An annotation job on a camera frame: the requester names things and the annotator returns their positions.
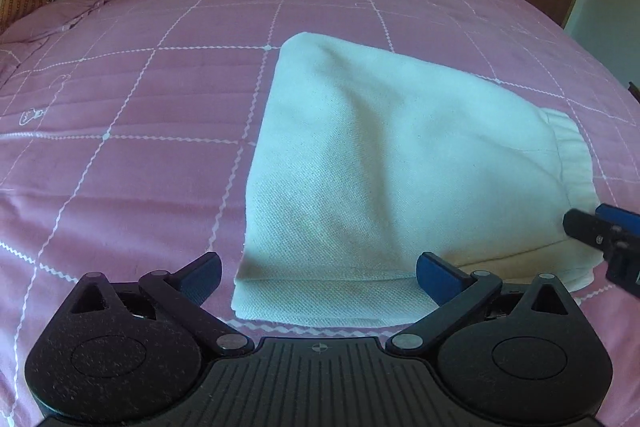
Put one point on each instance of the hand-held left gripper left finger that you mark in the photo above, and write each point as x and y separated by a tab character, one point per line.
202	279

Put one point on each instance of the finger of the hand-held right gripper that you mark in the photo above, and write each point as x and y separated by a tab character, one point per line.
617	216
582	227

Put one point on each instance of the pink checked bedspread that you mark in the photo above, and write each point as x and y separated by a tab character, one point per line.
150	82

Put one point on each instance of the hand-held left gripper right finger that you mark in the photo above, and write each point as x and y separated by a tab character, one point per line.
436	279

